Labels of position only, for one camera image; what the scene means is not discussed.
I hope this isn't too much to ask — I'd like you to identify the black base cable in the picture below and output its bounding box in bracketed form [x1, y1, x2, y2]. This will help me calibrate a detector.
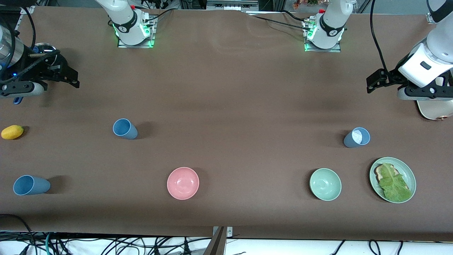
[146, 8, 174, 23]
[248, 10, 312, 32]

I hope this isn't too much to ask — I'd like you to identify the blue plastic cup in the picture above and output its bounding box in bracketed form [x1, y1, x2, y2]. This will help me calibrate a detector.
[113, 118, 138, 140]
[13, 175, 51, 196]
[343, 127, 371, 148]

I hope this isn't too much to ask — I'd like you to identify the black looped floor cable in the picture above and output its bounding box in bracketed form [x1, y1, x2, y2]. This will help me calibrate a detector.
[0, 214, 34, 245]

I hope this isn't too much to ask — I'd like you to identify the brown table cloth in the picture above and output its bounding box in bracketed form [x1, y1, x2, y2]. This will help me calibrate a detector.
[0, 5, 453, 242]

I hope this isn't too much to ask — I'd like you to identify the toast slice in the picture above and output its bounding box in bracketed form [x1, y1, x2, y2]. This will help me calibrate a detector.
[375, 164, 409, 192]

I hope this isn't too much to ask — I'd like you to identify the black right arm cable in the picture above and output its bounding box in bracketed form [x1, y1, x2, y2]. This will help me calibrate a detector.
[0, 6, 62, 87]

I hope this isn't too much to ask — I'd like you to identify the black right base cable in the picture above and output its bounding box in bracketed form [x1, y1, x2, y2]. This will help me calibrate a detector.
[146, 8, 174, 23]

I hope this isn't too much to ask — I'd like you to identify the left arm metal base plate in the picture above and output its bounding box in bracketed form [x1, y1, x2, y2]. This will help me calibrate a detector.
[304, 18, 342, 53]

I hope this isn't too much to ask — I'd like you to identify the yellow lemon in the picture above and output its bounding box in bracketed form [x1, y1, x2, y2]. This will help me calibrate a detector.
[1, 125, 24, 140]

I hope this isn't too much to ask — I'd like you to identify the cream white toaster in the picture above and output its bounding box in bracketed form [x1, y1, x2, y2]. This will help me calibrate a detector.
[417, 75, 453, 121]

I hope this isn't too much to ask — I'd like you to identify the metal table edge bracket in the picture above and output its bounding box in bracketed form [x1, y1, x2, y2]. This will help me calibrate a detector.
[212, 226, 234, 238]

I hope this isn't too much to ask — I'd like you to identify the green lettuce leaf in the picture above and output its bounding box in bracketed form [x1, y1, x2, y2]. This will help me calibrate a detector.
[379, 163, 412, 202]

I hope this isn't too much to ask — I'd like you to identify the pink bowl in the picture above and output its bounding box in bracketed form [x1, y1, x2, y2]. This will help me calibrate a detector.
[167, 167, 200, 200]

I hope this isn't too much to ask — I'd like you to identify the glass pot lid blue knob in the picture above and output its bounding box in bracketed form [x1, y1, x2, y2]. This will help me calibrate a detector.
[34, 42, 59, 58]

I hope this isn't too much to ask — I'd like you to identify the mint green bowl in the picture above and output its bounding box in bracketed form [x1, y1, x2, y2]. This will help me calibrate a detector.
[309, 168, 342, 202]

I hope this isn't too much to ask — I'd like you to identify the black left base cable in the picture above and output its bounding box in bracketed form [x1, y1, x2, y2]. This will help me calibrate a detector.
[248, 10, 312, 32]

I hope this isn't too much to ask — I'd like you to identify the black pot blue handle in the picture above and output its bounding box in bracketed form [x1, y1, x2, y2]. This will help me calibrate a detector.
[13, 51, 68, 105]

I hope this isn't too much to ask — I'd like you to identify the green plate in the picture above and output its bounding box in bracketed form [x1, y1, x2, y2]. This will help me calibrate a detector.
[369, 157, 417, 204]

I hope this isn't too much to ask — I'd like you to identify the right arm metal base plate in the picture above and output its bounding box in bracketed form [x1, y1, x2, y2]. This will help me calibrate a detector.
[117, 16, 156, 48]

